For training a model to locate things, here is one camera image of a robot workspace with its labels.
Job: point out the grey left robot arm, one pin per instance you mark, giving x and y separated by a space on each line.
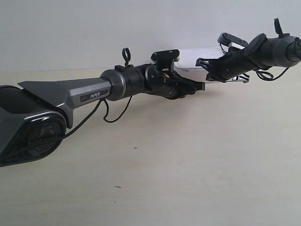
36 116

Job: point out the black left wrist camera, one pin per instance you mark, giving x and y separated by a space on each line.
164 60

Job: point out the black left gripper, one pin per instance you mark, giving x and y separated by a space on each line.
172 86

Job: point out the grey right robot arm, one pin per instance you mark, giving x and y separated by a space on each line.
260 54

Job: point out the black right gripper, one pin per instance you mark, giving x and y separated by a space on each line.
228 66

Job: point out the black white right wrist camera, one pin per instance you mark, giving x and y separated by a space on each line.
231 43

